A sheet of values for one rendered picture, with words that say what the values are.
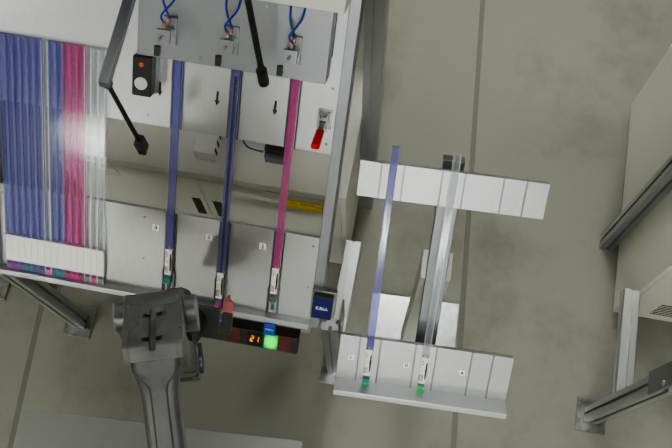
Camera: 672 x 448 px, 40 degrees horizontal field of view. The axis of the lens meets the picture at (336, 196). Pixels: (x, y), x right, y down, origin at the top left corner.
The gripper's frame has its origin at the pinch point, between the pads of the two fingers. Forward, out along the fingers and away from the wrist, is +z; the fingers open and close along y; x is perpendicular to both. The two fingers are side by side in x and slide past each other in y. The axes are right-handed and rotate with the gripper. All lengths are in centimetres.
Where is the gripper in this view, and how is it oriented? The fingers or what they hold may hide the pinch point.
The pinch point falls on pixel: (204, 296)
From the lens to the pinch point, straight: 183.6
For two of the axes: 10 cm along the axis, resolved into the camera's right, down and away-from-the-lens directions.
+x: -1.2, 9.1, 4.1
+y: -9.8, -1.6, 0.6
